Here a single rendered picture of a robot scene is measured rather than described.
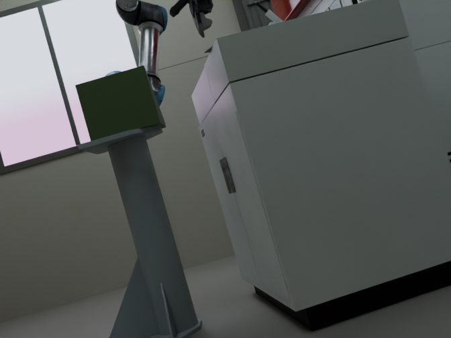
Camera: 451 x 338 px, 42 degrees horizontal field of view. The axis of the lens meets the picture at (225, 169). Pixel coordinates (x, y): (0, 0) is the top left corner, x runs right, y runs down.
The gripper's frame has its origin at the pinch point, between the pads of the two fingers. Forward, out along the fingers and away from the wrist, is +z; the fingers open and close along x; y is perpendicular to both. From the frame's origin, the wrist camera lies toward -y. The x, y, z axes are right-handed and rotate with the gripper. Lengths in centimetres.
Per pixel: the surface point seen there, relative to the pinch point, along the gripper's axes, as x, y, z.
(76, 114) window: 236, -66, -26
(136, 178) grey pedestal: 10, -39, 47
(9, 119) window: 244, -116, -36
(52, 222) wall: 244, -106, 48
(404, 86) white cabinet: -45, 52, 44
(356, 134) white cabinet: -45, 31, 55
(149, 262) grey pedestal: 11, -43, 80
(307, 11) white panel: 37, 59, -9
